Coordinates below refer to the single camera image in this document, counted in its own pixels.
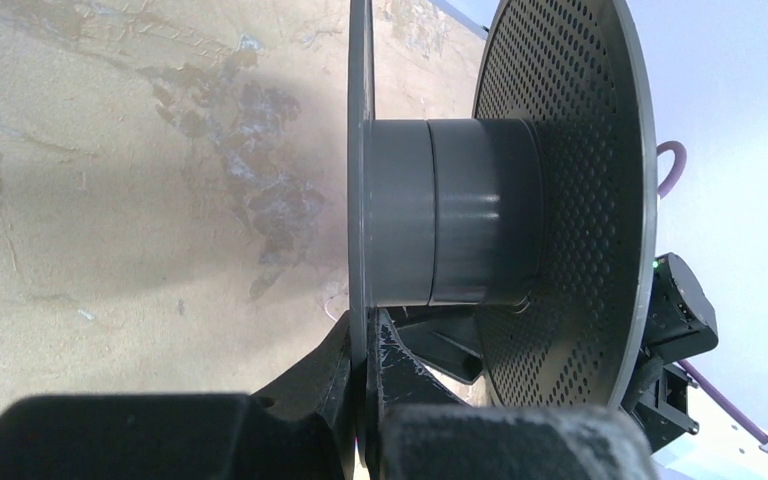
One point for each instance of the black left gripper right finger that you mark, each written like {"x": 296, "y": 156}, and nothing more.
{"x": 416, "y": 428}

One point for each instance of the black perforated cable spool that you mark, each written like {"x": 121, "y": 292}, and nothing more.
{"x": 535, "y": 216}

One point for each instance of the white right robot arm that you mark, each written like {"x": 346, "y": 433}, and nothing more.
{"x": 681, "y": 323}

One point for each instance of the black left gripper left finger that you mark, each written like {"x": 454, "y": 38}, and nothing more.
{"x": 296, "y": 427}

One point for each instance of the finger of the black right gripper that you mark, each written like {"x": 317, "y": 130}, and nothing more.
{"x": 443, "y": 337}

